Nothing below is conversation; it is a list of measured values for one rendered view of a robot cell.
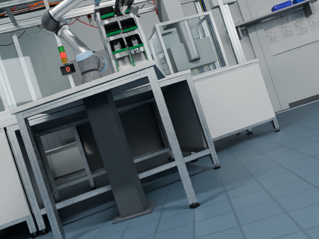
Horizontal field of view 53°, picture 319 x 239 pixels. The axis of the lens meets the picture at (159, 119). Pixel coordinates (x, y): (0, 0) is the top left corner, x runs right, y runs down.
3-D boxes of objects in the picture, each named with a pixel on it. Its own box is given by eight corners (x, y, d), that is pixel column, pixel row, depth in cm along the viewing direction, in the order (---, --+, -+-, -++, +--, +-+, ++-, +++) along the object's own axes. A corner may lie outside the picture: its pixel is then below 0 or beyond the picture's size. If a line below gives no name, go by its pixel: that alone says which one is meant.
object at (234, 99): (281, 130, 365) (258, 58, 365) (193, 162, 338) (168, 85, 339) (251, 132, 431) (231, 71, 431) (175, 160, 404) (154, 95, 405)
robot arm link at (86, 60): (77, 74, 209) (70, 54, 209) (87, 75, 222) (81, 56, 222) (92, 68, 206) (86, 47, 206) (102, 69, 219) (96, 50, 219)
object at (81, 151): (252, 132, 428) (232, 71, 429) (91, 190, 376) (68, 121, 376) (239, 133, 465) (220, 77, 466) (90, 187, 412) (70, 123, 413)
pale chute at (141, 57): (151, 67, 276) (150, 62, 273) (136, 71, 275) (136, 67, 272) (144, 50, 296) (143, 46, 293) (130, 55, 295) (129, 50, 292)
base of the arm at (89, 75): (98, 81, 204) (94, 66, 204) (78, 89, 208) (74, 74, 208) (108, 82, 218) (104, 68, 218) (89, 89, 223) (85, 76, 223)
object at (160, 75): (155, 64, 179) (153, 59, 179) (10, 114, 188) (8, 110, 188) (165, 77, 248) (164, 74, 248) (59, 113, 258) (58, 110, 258)
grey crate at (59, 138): (79, 140, 446) (73, 124, 446) (32, 155, 431) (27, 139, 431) (79, 141, 487) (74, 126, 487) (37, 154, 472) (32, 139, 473)
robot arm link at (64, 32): (91, 76, 220) (40, 23, 228) (101, 77, 234) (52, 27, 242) (102, 62, 217) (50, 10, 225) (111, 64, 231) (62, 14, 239)
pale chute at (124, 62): (135, 71, 273) (134, 67, 269) (120, 76, 272) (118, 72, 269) (128, 54, 292) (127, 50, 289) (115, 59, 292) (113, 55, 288)
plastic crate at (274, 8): (289, 9, 611) (287, 3, 611) (293, 4, 588) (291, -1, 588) (272, 14, 614) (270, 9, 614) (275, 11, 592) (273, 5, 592)
